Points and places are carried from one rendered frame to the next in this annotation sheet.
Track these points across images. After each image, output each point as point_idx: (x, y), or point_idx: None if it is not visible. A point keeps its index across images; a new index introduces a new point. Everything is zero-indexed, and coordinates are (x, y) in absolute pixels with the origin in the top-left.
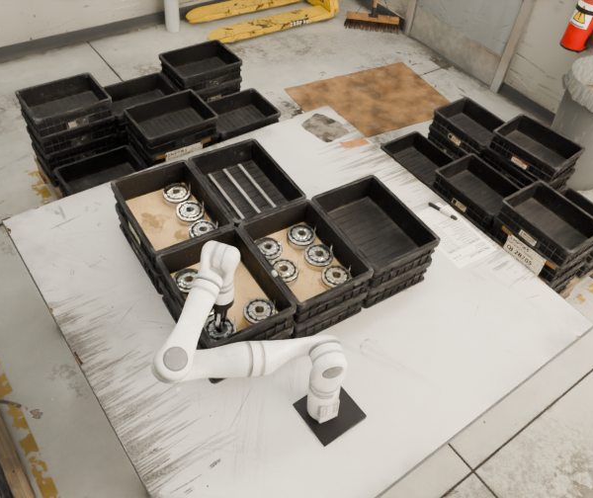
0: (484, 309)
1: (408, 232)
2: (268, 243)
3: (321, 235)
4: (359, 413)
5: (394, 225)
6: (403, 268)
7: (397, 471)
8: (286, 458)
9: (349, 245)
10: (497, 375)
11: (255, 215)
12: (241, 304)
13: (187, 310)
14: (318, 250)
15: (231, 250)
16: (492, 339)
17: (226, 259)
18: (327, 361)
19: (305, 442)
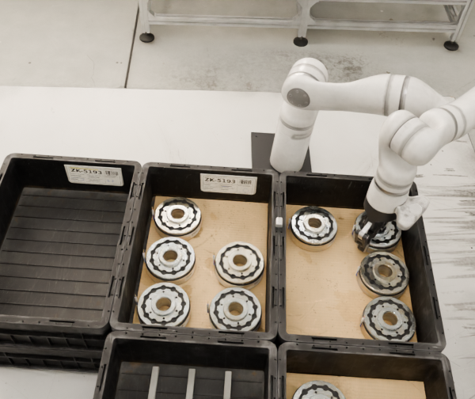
0: (15, 151)
1: (5, 226)
2: (230, 313)
3: (132, 291)
4: (256, 137)
5: (1, 256)
6: (78, 184)
7: (259, 95)
8: (348, 147)
9: (137, 210)
10: (92, 101)
11: (232, 341)
12: (325, 258)
13: None
14: (165, 261)
15: (400, 113)
16: (51, 126)
17: (411, 112)
18: (319, 62)
19: (321, 149)
